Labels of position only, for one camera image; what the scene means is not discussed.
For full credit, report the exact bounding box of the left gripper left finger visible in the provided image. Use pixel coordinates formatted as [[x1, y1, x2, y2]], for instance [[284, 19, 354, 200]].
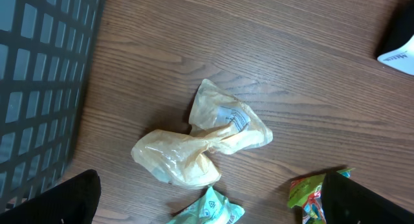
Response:
[[1, 170, 101, 224]]

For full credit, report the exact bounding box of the beige snack bag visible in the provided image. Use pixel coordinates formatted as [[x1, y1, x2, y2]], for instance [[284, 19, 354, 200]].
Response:
[[131, 79, 273, 189]]

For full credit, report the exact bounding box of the white barcode scanner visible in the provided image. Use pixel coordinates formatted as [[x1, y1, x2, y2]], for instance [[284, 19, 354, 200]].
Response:
[[375, 0, 414, 76]]

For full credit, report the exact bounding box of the green gummy candy bag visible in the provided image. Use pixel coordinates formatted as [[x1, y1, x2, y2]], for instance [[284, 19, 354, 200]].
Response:
[[287, 173, 353, 224]]

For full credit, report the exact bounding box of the dark grey plastic basket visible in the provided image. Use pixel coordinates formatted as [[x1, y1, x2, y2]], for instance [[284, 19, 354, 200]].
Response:
[[1, 0, 105, 212]]

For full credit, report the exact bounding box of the mint green snack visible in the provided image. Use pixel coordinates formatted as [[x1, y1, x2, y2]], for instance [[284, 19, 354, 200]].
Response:
[[168, 186, 245, 224]]

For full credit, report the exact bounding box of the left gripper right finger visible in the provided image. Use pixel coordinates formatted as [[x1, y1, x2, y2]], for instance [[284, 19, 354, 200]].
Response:
[[321, 172, 413, 224]]

